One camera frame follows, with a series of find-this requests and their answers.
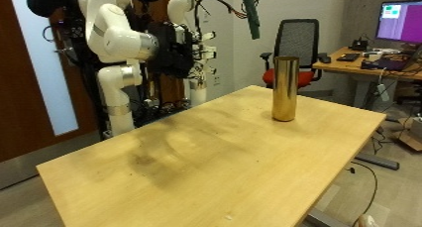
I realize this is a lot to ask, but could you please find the brown door with frosted glass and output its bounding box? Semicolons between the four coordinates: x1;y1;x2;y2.
0;0;100;164

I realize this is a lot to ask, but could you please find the black floor cable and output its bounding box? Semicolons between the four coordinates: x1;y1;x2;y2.
346;161;380;218

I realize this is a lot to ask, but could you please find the operator in black clothes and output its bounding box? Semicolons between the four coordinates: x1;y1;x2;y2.
26;0;171;137

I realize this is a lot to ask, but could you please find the white power adapter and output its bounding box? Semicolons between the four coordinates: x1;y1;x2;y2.
376;82;392;103

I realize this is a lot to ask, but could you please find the black keyboard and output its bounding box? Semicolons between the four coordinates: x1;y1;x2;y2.
336;53;361;62

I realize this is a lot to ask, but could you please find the computer monitor purple screen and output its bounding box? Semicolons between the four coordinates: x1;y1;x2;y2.
374;0;422;45

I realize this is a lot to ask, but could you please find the left hand cable bundle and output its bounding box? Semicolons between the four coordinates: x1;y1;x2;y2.
195;0;248;21

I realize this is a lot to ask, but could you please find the grey table foot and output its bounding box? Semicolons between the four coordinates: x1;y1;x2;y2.
305;208;349;227
353;153;401;171

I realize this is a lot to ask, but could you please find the black mesh red seat chair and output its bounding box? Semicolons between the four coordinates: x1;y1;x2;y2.
260;18;329;89

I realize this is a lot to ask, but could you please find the wooden office desk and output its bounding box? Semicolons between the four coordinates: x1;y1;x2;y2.
313;47;422;111

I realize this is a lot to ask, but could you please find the colourful artificial flower bouquet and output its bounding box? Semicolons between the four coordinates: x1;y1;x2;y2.
240;0;261;41

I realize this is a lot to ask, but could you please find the silver door handle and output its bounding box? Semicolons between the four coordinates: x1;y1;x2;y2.
42;25;68;56

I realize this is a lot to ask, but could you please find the tall gold cylinder vase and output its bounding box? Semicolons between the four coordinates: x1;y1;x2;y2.
272;56;301;123

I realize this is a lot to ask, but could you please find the black desk phone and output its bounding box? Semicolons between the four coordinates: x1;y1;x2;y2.
352;38;369;52

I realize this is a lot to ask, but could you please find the cardboard box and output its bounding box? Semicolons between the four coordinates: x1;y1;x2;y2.
392;117;422;152

